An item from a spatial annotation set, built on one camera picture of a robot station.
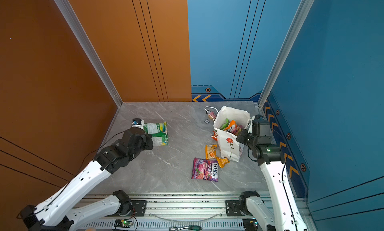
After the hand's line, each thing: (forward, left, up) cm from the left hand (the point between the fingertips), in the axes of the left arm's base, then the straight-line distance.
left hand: (151, 135), depth 74 cm
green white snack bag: (+3, -3, -2) cm, 5 cm away
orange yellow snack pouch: (+1, -32, -21) cm, 38 cm away
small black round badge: (+27, -30, -23) cm, 46 cm away
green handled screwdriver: (-36, -20, -22) cm, 47 cm away
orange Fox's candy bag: (+7, -41, 0) cm, 42 cm away
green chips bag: (+14, -40, -9) cm, 43 cm away
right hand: (+1, -44, +1) cm, 44 cm away
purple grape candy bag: (+6, -44, -4) cm, 45 cm away
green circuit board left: (-34, +12, -25) cm, 44 cm away
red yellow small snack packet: (+3, -32, -5) cm, 33 cm away
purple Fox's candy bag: (-10, -27, -20) cm, 35 cm away
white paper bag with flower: (-1, -40, -8) cm, 41 cm away
